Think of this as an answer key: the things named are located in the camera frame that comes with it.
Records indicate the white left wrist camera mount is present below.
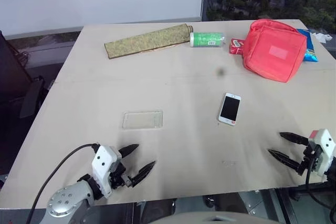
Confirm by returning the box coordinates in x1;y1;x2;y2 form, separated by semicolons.
91;145;122;199

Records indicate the red fabric pouch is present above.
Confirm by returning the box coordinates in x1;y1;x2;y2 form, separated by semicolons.
243;19;308;83

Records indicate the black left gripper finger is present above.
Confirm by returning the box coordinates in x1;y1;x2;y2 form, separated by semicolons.
128;161;156;188
118;144;140;158

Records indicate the small red box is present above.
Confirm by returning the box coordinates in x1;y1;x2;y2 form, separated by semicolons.
229;38;246;56

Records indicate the blue snack package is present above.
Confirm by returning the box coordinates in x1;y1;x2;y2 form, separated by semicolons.
296;28;320;63

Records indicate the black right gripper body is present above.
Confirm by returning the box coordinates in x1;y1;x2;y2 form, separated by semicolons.
296;140;322;176

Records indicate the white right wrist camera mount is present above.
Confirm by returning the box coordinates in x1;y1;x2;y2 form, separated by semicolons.
308;129;336;177

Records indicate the crumpled white paper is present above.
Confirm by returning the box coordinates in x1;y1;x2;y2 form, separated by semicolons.
309;31;333;43

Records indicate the white smartphone with black screen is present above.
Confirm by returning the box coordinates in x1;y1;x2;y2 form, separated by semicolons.
218;92;242;126

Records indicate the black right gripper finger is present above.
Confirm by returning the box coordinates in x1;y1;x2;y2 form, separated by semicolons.
268;148;301;174
279;132;310;146

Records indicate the green and white bag roll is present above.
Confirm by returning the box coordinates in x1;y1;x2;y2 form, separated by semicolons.
189;31;226;48

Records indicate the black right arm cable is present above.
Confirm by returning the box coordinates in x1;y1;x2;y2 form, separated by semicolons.
306;150;336;214

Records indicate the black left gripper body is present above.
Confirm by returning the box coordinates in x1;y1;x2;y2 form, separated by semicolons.
109;159;133;190

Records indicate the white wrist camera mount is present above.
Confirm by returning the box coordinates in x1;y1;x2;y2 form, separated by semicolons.
308;129;336;177
91;145;122;199

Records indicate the rolled olive patterned mat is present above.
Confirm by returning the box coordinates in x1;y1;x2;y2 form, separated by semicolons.
104;23;194;60

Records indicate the clear transparent phone case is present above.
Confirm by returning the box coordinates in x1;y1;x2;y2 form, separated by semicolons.
122;110;164;130

